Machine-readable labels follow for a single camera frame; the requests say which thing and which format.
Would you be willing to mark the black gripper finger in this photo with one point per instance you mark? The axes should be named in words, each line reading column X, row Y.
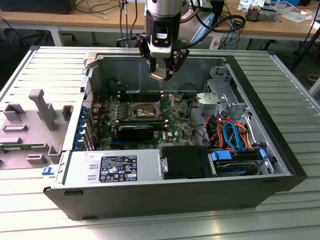
column 178, row 62
column 146, row 47

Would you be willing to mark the silver CPU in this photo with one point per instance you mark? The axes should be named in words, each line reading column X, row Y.
column 158, row 74

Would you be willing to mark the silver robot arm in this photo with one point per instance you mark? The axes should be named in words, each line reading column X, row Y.
column 163, row 8

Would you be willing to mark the black RAM slot bank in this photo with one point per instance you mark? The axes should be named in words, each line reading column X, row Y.
column 142, row 121
column 145, row 96

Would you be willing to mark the CPU socket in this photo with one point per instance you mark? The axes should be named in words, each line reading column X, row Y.
column 145, row 113

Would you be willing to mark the CPU cooler heat sink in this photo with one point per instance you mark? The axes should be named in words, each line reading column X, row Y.
column 253, row 13

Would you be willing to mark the blue expansion slot clip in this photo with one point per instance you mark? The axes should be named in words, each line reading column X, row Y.
column 80, row 135
column 82, row 124
column 78, row 145
column 85, row 111

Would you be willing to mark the black plastic bay cover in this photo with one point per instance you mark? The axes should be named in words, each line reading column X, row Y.
column 185, row 162

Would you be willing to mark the white power strip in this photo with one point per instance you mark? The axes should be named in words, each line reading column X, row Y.
column 215, row 43

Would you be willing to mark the black upright box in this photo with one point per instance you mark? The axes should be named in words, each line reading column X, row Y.
column 218, row 6

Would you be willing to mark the silver metal drive cage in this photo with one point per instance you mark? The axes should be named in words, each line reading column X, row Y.
column 225, row 82

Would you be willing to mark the green motherboard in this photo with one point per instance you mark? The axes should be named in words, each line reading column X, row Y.
column 175, row 130

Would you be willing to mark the wooden desk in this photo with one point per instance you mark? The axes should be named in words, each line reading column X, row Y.
column 75, row 18

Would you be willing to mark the white printed box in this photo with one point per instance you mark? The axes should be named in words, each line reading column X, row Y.
column 252, row 3

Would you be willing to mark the black graphics card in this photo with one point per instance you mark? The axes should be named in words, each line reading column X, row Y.
column 135, row 132

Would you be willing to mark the silver metal device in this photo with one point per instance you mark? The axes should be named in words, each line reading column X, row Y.
column 268, row 15

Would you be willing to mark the black office chair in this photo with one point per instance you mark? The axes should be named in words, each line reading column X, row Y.
column 32, row 38

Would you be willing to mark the large black box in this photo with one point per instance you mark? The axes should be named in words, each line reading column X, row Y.
column 37, row 6

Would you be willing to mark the hard disk in blue carrier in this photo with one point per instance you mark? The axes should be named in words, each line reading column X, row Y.
column 232, row 168

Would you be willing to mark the white papers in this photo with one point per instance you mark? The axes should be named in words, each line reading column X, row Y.
column 296, row 16

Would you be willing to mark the black stand leg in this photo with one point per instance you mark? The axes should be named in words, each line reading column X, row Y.
column 306, row 46

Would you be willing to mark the silver power supply unit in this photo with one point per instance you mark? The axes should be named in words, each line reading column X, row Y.
column 80, row 162

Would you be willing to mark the black and silver PC case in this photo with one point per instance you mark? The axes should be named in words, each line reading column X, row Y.
column 150, row 200

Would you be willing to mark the grey parts rack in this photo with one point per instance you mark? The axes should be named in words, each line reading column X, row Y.
column 30, row 130

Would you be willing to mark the small blue plastic clip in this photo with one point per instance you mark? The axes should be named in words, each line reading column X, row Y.
column 48, row 171

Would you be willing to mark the green RAM stick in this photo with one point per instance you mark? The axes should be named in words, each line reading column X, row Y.
column 12, row 149

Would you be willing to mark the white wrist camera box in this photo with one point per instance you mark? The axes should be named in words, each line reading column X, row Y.
column 161, row 51

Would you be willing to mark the silver metal bracket plate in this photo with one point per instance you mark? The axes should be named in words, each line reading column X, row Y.
column 210, row 100

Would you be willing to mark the white furniture frame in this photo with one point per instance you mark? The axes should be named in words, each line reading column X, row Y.
column 315, row 87

